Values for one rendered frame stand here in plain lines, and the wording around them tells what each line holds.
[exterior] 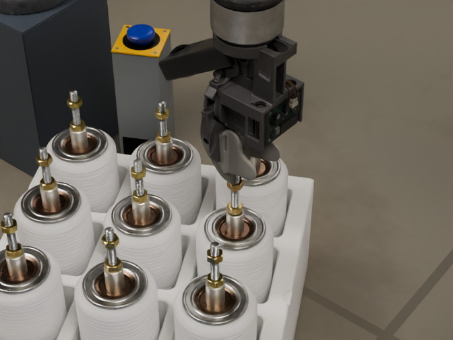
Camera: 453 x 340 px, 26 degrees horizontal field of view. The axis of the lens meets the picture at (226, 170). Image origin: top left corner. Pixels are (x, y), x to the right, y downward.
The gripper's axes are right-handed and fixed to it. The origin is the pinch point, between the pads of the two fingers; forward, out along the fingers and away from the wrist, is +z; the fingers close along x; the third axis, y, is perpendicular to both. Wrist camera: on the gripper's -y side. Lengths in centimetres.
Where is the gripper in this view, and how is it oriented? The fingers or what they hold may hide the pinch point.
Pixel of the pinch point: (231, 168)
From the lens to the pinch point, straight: 114.4
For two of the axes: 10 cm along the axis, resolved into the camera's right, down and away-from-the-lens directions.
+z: 0.0, 7.6, 6.5
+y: 7.6, 4.3, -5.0
